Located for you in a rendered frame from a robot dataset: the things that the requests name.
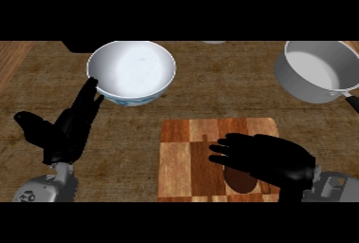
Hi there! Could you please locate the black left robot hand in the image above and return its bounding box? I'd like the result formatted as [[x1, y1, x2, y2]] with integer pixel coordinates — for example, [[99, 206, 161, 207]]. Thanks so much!
[[13, 77, 105, 166]]

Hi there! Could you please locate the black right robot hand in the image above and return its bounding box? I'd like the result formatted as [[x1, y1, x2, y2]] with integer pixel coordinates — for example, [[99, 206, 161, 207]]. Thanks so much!
[[207, 132, 318, 203]]

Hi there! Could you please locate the grey metal pot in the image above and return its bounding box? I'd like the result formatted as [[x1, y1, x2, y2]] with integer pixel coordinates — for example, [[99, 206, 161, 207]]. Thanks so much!
[[273, 41, 359, 114]]

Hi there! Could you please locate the black appliance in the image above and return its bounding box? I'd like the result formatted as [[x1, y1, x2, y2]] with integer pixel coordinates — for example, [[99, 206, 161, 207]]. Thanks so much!
[[61, 41, 114, 54]]

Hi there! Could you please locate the white bowl with blue pattern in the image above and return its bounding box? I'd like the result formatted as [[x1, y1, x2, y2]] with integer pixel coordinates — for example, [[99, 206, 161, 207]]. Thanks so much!
[[86, 41, 179, 107]]

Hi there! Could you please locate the checkered wooden cutting board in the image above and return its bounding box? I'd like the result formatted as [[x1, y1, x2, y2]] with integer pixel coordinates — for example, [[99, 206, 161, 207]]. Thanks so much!
[[155, 117, 282, 203]]

